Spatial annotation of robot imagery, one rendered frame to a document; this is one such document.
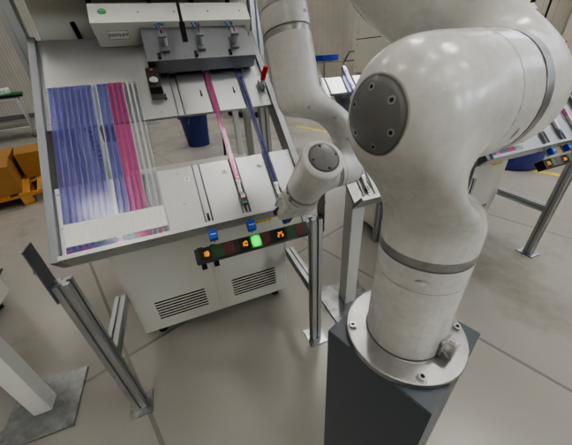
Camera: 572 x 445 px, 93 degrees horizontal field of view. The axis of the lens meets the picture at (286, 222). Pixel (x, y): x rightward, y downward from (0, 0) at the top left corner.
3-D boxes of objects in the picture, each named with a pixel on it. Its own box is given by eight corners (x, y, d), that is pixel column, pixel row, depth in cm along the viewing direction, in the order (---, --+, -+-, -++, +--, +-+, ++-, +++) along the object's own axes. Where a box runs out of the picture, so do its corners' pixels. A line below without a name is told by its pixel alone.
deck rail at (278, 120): (309, 208, 90) (314, 201, 85) (303, 209, 90) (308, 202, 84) (250, 44, 107) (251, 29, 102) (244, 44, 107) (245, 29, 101)
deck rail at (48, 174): (72, 266, 71) (59, 261, 65) (63, 268, 71) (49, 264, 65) (46, 55, 88) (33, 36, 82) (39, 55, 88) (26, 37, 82)
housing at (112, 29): (247, 55, 107) (251, 18, 94) (108, 64, 93) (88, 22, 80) (242, 39, 109) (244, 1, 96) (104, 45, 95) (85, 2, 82)
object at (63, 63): (269, 113, 99) (272, 103, 94) (56, 141, 80) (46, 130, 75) (244, 44, 107) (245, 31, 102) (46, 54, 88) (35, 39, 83)
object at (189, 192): (304, 203, 88) (307, 199, 85) (67, 260, 69) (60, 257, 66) (286, 153, 92) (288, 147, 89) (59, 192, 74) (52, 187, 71)
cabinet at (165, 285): (288, 296, 148) (281, 192, 115) (150, 343, 128) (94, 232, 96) (255, 235, 200) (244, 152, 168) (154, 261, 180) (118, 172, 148)
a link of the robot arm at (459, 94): (499, 252, 35) (603, 18, 22) (393, 313, 27) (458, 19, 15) (418, 213, 44) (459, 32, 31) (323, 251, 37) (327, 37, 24)
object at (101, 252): (303, 210, 90) (310, 201, 83) (73, 266, 71) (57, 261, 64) (302, 207, 90) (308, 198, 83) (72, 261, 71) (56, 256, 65)
